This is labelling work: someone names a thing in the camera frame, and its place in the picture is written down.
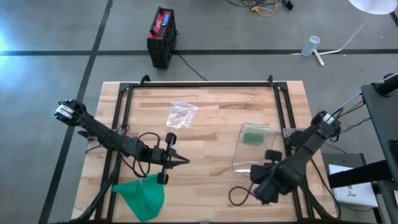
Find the clear plastic bag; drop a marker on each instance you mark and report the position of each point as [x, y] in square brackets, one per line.
[267, 130]
[182, 115]

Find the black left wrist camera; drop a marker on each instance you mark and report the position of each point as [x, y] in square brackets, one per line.
[158, 154]

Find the white floor lamp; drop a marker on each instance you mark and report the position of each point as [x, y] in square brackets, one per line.
[373, 6]

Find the black aluminium table frame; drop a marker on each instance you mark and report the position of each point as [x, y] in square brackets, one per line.
[202, 84]

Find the green elastic band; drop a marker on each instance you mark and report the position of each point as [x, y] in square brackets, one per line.
[140, 199]

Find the grey metal cart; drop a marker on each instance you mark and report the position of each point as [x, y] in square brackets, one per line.
[382, 124]

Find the red and black battery box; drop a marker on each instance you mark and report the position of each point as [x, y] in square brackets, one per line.
[161, 37]

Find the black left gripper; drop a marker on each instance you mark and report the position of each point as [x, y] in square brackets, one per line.
[169, 158]

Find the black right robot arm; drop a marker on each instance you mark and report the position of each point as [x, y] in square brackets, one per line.
[304, 152]

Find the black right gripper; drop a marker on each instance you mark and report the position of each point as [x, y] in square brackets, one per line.
[267, 186]

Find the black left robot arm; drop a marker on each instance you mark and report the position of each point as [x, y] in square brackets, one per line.
[102, 135]

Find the green woven bandage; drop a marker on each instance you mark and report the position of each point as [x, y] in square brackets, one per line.
[253, 138]

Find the clear plastic bin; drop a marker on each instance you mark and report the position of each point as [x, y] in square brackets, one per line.
[245, 161]

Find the white box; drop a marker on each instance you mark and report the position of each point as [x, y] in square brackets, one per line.
[351, 186]

